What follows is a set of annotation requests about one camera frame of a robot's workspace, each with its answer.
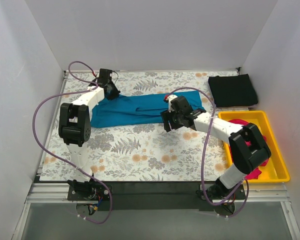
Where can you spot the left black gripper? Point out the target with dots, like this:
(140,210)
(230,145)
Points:
(112,91)

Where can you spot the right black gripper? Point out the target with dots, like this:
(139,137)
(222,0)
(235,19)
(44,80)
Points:
(168,120)

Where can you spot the teal blue t shirt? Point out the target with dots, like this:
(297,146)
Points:
(129,110)

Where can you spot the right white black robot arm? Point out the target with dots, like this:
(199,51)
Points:
(223,130)

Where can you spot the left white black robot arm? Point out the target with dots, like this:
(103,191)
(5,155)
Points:
(75,127)

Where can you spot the floral patterned table mat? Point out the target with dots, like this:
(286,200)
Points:
(146,152)

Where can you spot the folded black t shirt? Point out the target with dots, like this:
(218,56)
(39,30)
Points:
(232,91)

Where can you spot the magenta pink t shirt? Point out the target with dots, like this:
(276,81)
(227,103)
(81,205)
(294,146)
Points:
(252,172)

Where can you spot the yellow plastic tray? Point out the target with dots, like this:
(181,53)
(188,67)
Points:
(275,171)

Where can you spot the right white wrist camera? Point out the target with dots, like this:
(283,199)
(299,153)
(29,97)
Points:
(168,99)

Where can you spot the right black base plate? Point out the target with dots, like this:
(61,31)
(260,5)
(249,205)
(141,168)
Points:
(215,192)

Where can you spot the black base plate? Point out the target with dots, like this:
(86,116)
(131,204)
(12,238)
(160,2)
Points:
(215,192)
(88,190)

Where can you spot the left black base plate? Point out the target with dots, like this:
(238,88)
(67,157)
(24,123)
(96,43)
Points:
(88,190)

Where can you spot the aluminium frame rail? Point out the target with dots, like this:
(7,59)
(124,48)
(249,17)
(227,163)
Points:
(58,192)

